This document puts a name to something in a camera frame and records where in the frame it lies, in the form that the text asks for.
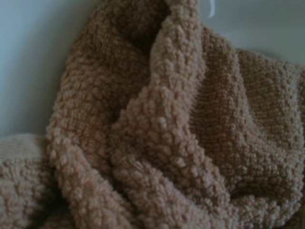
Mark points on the tan terry towel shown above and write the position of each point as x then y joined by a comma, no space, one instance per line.
166,133

